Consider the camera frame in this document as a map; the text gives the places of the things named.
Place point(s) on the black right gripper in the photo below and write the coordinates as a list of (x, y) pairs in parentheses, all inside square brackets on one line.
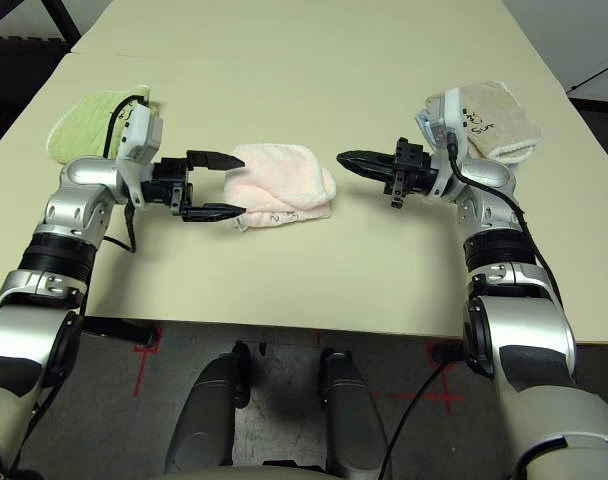
[(409, 170)]

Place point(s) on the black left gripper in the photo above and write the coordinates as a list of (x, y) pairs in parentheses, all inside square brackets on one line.
[(166, 185)]

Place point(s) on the pink fluffy towel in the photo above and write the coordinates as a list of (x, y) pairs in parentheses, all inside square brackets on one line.
[(284, 185)]

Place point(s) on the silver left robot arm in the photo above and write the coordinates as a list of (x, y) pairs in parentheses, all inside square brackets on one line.
[(59, 225)]

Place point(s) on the light blue folded towel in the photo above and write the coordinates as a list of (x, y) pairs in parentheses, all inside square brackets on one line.
[(423, 125)]

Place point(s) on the beige folded towel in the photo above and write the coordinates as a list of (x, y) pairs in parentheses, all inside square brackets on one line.
[(499, 120)]

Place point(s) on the green folded towel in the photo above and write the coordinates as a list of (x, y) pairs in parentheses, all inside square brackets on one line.
[(84, 125)]

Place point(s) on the black foam floor mat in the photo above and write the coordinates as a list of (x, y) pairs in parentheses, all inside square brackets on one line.
[(601, 130), (14, 65)]

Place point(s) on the grey right robot leg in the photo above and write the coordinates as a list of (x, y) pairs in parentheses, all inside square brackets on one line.
[(354, 425)]

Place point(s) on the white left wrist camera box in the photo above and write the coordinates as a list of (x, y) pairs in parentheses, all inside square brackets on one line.
[(141, 135)]

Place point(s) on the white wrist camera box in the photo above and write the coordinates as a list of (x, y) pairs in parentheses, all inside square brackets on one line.
[(451, 120), (141, 135)]

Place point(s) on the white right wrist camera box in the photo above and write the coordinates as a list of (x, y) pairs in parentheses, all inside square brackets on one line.
[(451, 120)]

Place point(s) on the yellow-edged table with black frame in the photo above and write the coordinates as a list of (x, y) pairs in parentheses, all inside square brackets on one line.
[(69, 20)]

